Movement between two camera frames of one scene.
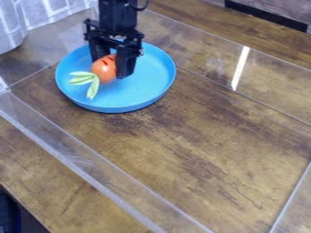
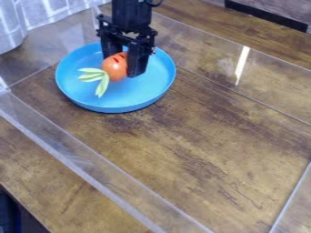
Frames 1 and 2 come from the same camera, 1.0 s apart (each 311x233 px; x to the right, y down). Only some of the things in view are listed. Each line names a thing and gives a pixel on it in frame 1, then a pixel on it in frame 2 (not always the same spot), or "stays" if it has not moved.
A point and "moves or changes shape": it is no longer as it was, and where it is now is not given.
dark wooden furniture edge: x=263 y=15 stays
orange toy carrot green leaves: x=103 y=73 moves or changes shape
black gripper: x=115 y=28 → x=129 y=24
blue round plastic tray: x=125 y=94 stays
